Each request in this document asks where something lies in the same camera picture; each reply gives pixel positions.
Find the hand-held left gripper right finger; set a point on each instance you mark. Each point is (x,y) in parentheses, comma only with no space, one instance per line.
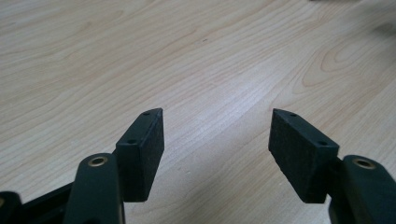
(303,158)

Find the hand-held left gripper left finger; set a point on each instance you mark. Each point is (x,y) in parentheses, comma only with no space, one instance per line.
(140,155)

